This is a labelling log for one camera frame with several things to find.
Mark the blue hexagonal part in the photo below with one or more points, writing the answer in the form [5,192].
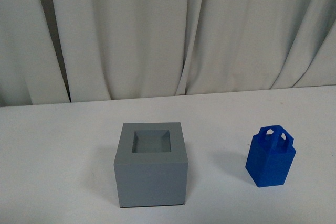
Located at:
[270,156]

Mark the gray cube base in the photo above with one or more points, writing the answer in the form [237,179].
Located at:
[151,165]

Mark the white curtain backdrop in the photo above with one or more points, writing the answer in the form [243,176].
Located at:
[60,51]

